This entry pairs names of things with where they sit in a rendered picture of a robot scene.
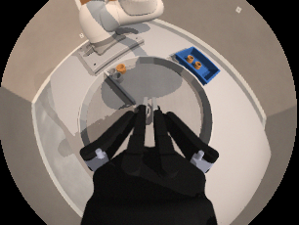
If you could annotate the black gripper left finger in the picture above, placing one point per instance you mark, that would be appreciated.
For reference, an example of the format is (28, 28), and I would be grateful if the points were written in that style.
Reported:
(104, 148)

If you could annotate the bronze bushing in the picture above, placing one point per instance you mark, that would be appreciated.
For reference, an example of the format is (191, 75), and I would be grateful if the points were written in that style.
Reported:
(190, 59)
(121, 68)
(197, 65)

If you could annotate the blue plastic crate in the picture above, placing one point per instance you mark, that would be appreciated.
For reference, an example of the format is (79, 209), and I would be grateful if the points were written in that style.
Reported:
(207, 69)

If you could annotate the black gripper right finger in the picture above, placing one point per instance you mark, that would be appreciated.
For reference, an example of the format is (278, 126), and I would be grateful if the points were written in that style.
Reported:
(194, 150)

